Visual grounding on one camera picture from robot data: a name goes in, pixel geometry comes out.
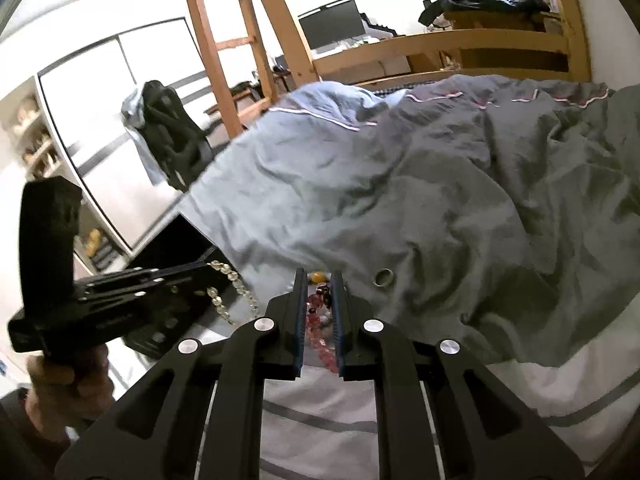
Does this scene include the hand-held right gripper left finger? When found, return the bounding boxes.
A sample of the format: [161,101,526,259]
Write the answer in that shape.
[54,268,308,480]

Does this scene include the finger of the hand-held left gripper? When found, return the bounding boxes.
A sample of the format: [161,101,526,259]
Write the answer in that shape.
[122,285,227,361]
[82,260,219,295]

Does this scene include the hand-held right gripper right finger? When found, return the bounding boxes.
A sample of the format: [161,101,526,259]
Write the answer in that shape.
[330,270,586,480]

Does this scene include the red bead bracelet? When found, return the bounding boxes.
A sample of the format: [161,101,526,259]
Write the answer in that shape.
[304,284,340,374]

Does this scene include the black jewelry box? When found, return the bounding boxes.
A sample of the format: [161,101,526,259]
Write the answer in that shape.
[127,212,236,361]

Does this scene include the clear bead bracelet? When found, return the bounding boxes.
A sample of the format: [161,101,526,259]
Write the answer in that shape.
[206,259,261,327]

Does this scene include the person's left forearm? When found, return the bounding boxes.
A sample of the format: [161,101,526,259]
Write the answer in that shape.
[0,387,73,480]

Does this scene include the person's left hand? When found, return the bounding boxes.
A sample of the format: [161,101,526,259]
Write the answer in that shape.
[26,344,117,422]

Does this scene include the yellow figurine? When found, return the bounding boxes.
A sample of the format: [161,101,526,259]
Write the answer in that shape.
[82,229,105,256]

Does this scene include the white open shelf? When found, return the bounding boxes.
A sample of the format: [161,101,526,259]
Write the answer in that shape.
[0,76,128,272]

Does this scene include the white sliding-door wardrobe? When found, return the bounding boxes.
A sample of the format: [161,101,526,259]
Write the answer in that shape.
[35,17,232,257]

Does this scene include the grey blanket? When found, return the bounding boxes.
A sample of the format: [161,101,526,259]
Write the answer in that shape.
[177,74,640,368]

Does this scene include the dark clothes on chair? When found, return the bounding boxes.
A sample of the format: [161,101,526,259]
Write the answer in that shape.
[135,80,217,194]

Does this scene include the light blue cloth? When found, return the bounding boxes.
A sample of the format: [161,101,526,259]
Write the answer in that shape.
[121,86,167,187]

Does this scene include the white striped bed sheet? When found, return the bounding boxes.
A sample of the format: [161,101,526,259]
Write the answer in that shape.
[190,305,640,480]

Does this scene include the wooden ladder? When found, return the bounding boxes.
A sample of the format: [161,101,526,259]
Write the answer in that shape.
[177,0,281,139]

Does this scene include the black computer monitor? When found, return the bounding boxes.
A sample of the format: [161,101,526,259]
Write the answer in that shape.
[298,0,366,51]

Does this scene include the wooden bunk bed frame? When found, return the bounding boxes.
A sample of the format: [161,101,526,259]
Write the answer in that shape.
[242,0,592,95]

